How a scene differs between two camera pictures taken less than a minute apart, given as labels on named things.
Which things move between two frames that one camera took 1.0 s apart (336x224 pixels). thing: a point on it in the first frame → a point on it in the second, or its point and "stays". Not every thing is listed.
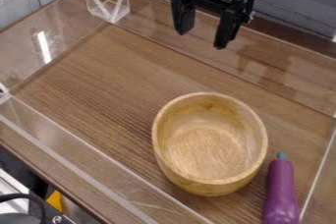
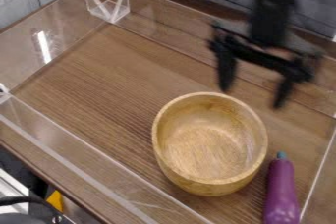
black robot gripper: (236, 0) → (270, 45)
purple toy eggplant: (281, 208) stays
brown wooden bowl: (209, 139) stays
